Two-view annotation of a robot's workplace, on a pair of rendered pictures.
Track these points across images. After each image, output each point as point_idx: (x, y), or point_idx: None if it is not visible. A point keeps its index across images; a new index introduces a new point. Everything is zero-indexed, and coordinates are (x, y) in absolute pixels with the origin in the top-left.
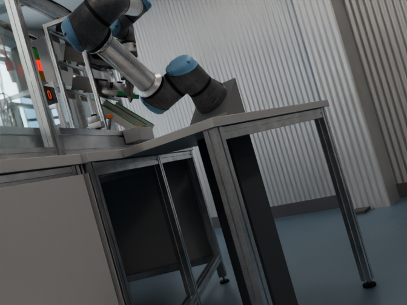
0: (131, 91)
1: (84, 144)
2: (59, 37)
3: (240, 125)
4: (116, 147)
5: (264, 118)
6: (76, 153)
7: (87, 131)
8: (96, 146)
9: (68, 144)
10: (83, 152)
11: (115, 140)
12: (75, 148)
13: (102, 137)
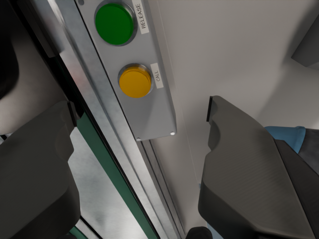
0: (62, 149)
1: (178, 222)
2: None
3: None
4: (154, 154)
5: None
6: (182, 224)
7: (175, 230)
8: (172, 202)
9: (184, 238)
10: (179, 216)
11: (153, 163)
12: (182, 228)
13: (165, 199)
